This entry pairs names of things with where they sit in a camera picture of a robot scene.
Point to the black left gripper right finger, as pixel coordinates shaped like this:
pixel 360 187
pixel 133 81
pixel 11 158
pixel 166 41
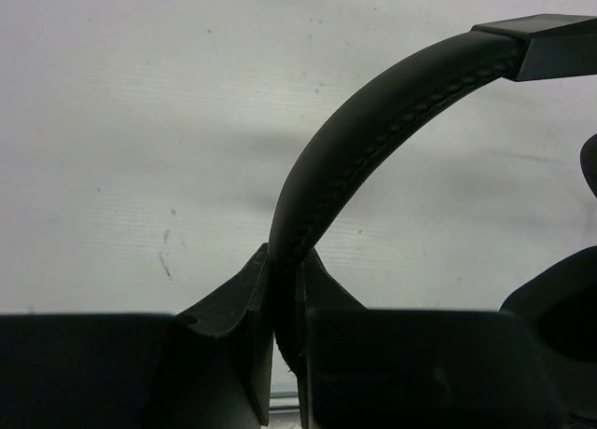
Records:
pixel 382 368

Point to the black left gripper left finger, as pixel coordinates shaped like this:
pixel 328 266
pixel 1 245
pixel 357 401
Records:
pixel 206 367

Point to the black over-ear headphones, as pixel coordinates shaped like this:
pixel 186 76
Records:
pixel 559 305

